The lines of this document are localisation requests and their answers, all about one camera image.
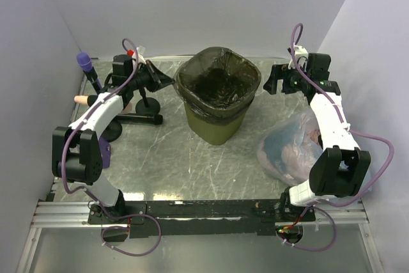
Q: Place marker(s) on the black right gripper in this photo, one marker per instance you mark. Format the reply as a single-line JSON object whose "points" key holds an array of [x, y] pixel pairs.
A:
{"points": [[278, 71]]}

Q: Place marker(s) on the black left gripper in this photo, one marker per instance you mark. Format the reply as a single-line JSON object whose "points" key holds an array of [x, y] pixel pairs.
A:
{"points": [[159, 80]]}

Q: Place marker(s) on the grey translucent trash bag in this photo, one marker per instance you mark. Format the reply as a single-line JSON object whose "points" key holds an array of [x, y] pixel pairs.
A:
{"points": [[217, 84]]}

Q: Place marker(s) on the translucent bag with clothes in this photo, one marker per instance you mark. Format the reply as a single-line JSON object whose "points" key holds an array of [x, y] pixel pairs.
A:
{"points": [[293, 152]]}

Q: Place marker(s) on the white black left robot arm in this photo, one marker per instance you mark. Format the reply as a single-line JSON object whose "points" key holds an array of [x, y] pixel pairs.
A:
{"points": [[76, 155]]}

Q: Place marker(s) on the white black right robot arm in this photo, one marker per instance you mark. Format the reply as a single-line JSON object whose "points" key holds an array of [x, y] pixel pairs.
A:
{"points": [[324, 98]]}

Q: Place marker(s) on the olive green mesh trash bin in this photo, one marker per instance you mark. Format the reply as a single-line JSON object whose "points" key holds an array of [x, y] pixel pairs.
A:
{"points": [[214, 132]]}

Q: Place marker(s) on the purple microphone on stand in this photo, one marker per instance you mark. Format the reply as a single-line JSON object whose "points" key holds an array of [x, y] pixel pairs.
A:
{"points": [[85, 63]]}

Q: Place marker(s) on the purple box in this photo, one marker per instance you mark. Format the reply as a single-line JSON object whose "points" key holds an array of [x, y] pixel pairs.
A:
{"points": [[105, 150]]}

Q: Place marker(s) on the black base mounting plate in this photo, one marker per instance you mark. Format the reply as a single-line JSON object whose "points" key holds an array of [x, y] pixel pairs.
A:
{"points": [[203, 217]]}

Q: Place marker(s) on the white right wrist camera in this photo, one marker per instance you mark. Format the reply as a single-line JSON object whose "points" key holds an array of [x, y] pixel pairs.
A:
{"points": [[301, 56]]}

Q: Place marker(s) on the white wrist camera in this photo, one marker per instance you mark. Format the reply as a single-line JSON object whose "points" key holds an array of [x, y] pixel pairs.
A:
{"points": [[301, 56], [138, 54]]}

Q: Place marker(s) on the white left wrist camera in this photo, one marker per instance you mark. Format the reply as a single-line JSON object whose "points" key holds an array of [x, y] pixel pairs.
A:
{"points": [[138, 54]]}

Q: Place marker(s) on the aluminium rail frame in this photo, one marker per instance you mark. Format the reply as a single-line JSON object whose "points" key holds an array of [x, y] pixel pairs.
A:
{"points": [[60, 240]]}

